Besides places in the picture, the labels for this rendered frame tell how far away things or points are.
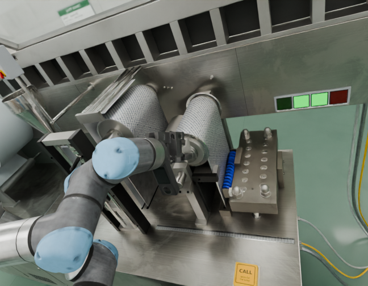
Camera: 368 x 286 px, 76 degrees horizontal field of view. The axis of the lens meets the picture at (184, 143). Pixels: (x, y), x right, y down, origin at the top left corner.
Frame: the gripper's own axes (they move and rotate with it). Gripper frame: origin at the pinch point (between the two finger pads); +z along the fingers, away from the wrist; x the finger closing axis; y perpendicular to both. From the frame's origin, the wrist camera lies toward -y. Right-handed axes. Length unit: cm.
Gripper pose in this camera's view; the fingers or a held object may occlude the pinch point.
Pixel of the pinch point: (186, 155)
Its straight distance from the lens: 74.0
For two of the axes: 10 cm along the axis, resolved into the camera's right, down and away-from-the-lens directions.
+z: 4.1, -0.3, 9.1
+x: -9.1, 0.6, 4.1
